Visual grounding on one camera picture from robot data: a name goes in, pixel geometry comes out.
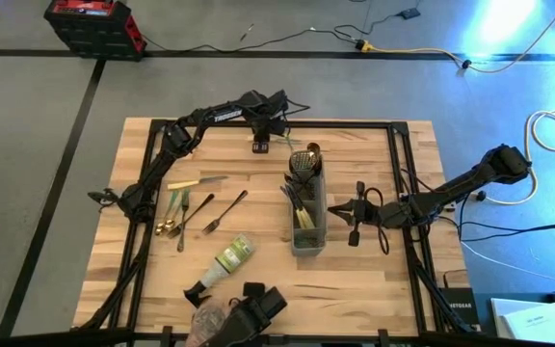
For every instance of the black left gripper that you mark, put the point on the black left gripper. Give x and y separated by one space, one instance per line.
268 125

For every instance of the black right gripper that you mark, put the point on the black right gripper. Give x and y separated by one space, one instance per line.
376 216

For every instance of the grey plastic silverware basket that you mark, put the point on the grey plastic silverware basket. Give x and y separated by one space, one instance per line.
309 246

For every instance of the dark metal fork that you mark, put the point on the dark metal fork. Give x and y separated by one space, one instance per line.
291 193

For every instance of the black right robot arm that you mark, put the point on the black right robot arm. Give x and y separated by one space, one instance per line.
451 185

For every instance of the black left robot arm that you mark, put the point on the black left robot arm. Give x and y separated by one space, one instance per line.
181 135

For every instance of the small pen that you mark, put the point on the small pen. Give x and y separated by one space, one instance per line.
247 33

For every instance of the white power strip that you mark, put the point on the white power strip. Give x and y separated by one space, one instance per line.
448 208

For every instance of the green-labelled spray bottle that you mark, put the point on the green-labelled spray bottle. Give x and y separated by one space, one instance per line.
234 255

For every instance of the black handheld device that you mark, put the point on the black handheld device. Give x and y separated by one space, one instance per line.
263 306

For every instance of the black Netgear box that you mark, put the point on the black Netgear box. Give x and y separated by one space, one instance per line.
460 308

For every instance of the dark storage box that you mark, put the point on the dark storage box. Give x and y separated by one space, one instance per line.
483 313

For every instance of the person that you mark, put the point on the person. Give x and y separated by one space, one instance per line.
207 320

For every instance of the black power adapter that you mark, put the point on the black power adapter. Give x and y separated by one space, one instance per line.
410 14

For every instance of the red and black toolbox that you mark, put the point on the red and black toolbox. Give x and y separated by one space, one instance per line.
94 29

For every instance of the white booklet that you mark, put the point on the white booklet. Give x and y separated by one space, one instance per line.
533 323

